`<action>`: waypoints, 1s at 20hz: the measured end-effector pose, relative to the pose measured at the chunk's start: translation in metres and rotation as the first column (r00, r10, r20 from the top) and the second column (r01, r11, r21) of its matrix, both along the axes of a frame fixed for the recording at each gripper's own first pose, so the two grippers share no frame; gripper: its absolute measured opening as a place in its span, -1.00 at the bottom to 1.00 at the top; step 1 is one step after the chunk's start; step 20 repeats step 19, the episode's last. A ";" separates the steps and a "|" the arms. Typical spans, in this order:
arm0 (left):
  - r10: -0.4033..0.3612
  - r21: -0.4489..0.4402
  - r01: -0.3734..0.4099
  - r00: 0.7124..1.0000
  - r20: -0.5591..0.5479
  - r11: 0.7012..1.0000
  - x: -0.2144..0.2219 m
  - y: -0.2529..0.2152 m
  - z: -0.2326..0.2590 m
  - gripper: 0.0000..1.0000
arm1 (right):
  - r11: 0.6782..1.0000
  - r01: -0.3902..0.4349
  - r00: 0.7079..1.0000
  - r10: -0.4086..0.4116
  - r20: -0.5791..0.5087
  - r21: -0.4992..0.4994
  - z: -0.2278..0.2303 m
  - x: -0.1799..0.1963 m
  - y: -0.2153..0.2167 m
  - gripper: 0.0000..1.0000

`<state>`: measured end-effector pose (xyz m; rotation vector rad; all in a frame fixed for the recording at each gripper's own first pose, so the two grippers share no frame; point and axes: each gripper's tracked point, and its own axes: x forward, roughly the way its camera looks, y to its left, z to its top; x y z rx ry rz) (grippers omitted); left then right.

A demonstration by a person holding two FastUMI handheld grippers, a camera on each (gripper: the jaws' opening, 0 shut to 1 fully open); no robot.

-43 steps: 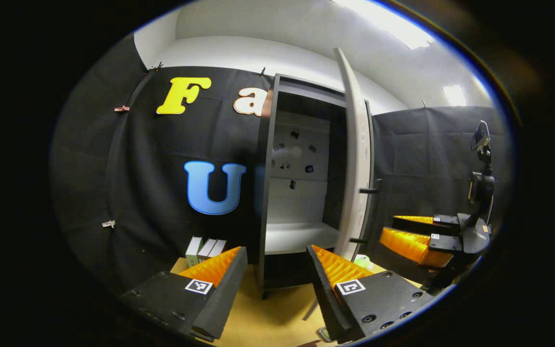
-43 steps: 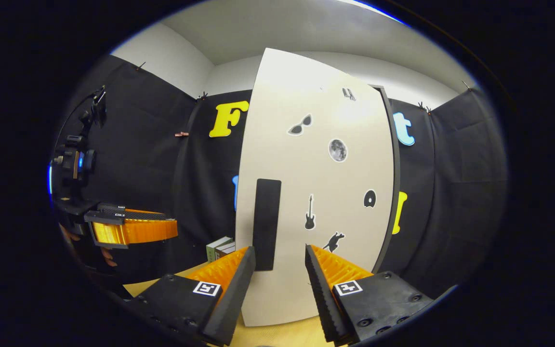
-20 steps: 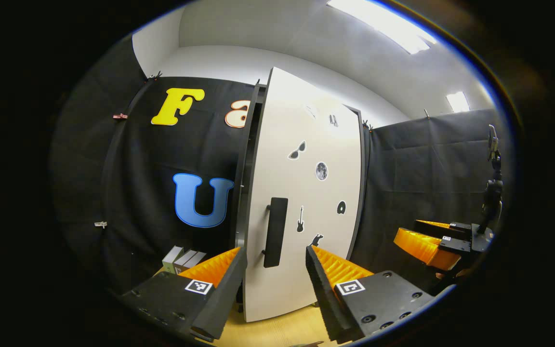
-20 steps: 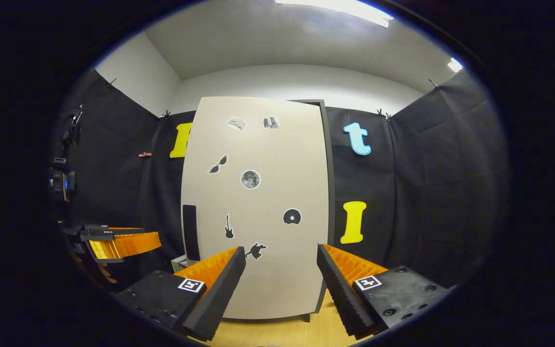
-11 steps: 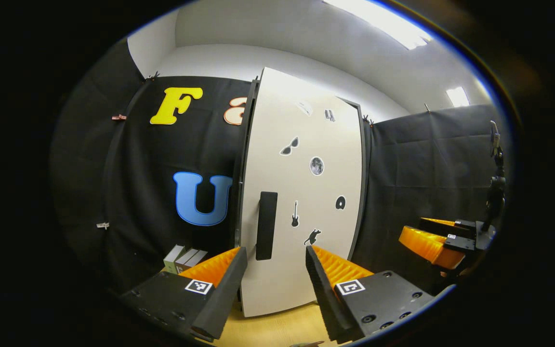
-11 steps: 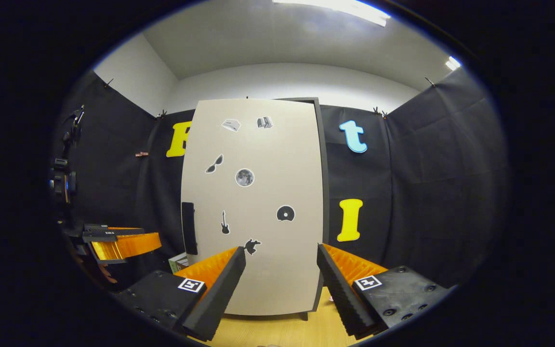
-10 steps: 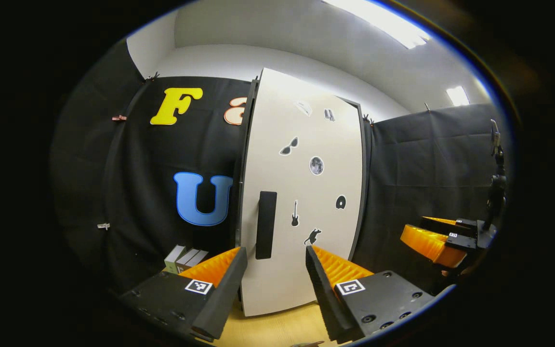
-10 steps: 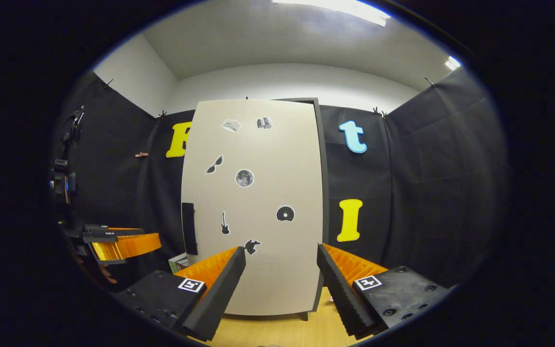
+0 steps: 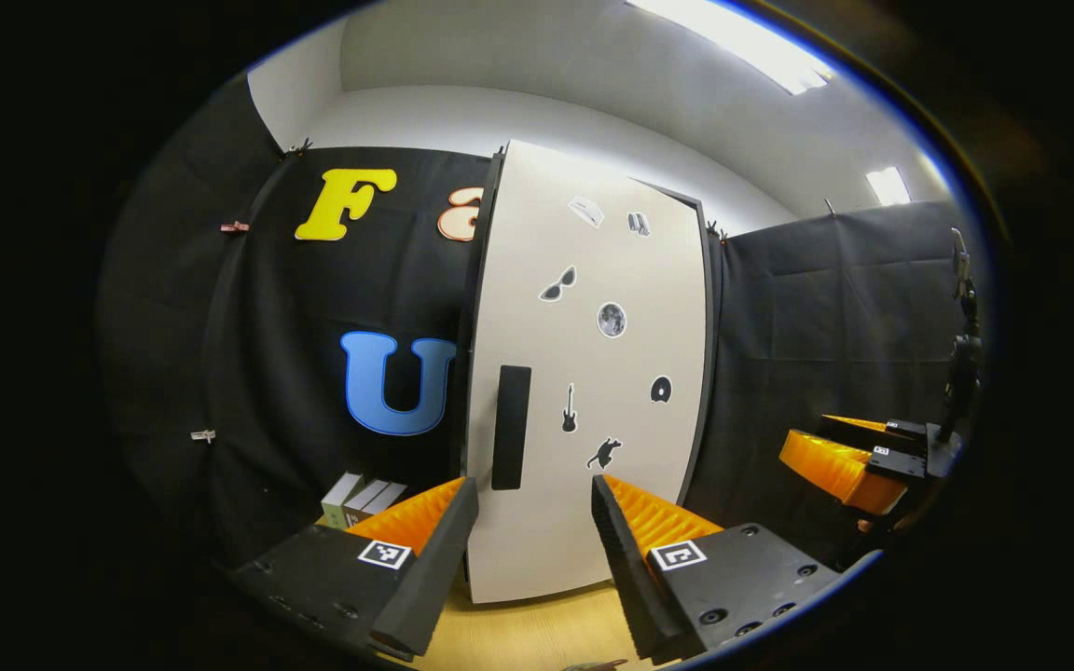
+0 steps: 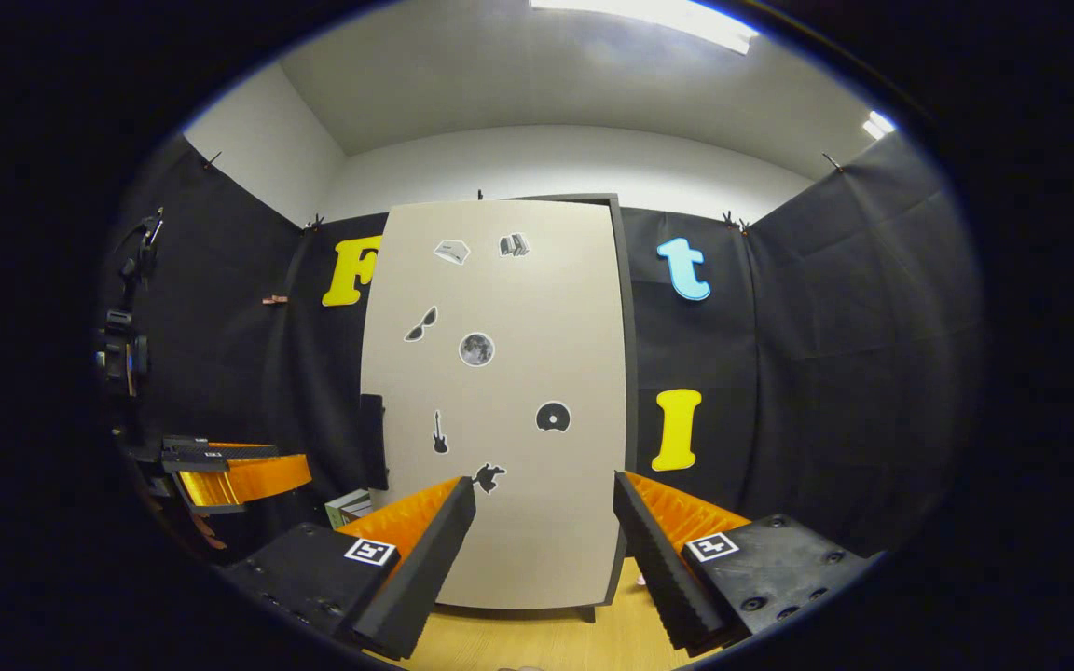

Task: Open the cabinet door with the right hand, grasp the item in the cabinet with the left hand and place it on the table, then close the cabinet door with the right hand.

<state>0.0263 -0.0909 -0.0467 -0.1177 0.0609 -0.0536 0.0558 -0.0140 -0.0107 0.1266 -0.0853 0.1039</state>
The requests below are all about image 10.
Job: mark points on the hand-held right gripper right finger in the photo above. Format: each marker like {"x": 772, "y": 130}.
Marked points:
{"x": 654, "y": 559}

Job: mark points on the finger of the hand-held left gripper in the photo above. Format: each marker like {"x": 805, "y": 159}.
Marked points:
{"x": 257, "y": 477}
{"x": 220, "y": 452}

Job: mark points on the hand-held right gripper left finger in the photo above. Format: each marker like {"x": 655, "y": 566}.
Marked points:
{"x": 439, "y": 550}

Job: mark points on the beige cabinet door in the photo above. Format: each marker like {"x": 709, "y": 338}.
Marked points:
{"x": 518, "y": 522}

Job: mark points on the grey-brown book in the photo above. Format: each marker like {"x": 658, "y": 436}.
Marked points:
{"x": 362, "y": 503}

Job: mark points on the green book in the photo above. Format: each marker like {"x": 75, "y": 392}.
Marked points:
{"x": 341, "y": 511}

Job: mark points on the black backdrop cloth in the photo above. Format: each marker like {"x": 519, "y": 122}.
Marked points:
{"x": 826, "y": 373}

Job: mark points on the small ceiling light panel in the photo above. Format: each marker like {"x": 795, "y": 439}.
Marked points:
{"x": 879, "y": 124}

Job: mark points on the long ceiling light panel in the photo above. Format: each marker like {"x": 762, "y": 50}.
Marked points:
{"x": 658, "y": 19}

